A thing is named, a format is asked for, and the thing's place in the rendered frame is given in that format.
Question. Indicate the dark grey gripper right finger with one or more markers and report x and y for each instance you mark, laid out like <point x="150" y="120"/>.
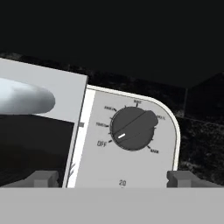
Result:
<point x="182" y="178"/>

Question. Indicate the grey toaster oven door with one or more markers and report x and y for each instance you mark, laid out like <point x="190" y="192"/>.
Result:
<point x="38" y="140"/>

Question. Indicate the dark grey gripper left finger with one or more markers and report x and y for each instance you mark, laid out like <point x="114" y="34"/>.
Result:
<point x="43" y="178"/>

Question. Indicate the dark grey toaster oven knob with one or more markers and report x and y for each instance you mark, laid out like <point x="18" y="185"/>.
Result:
<point x="133" y="128"/>

